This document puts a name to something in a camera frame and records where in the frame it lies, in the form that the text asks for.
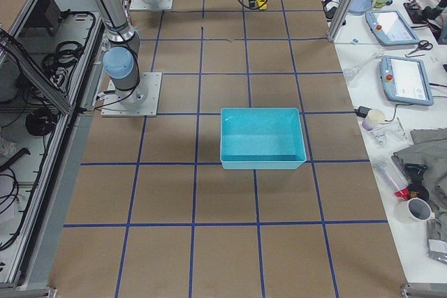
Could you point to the yellow beetle toy car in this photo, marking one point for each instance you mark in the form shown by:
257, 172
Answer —
261, 4

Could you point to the far teach pendant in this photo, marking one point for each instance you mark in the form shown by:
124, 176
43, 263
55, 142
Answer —
390, 28

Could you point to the teach pendant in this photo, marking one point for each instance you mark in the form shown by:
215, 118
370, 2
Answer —
405, 81
390, 28

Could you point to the teal plastic bin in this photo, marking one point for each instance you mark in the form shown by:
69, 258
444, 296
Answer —
261, 139

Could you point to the near teach pendant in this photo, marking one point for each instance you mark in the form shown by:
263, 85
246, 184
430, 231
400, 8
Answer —
405, 81

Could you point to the cream paper cup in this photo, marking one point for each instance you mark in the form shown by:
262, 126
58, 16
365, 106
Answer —
373, 118

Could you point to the grey cloth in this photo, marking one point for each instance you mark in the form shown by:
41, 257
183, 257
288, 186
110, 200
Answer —
428, 148

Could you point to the white grey mug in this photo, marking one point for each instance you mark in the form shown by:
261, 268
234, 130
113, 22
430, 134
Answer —
412, 211

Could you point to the black handled scissors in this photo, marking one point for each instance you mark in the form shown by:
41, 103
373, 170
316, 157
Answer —
422, 45

